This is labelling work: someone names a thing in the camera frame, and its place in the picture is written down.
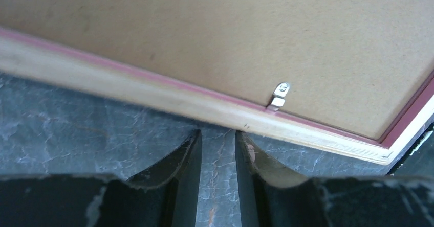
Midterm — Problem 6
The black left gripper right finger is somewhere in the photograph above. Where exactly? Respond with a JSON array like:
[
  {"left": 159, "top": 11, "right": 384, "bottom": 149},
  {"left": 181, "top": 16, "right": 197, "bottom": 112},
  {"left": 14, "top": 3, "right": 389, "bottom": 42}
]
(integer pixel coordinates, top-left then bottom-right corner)
[{"left": 235, "top": 131, "right": 433, "bottom": 226}]

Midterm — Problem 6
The pink wooden picture frame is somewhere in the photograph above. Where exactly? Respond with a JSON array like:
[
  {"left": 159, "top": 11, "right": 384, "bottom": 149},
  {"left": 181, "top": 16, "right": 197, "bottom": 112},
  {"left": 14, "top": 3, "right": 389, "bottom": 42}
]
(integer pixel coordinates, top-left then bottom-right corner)
[{"left": 1, "top": 28, "right": 433, "bottom": 165}]

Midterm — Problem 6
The brown backing board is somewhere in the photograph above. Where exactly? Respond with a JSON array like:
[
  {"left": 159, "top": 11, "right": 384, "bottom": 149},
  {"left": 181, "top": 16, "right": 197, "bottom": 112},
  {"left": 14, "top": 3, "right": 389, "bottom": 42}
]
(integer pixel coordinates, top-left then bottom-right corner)
[{"left": 1, "top": 0, "right": 433, "bottom": 139}]

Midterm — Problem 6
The silver frame retaining clip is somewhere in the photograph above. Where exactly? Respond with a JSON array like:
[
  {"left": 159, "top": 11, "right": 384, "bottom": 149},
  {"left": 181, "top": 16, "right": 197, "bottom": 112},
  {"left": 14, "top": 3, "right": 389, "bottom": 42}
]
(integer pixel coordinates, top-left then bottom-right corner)
[{"left": 266, "top": 82, "right": 290, "bottom": 112}]

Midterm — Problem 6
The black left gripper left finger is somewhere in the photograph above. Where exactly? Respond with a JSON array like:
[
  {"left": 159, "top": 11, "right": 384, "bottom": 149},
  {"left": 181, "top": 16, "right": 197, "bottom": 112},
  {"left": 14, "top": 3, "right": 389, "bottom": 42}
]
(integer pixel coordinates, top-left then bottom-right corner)
[{"left": 1, "top": 130, "right": 202, "bottom": 226}]

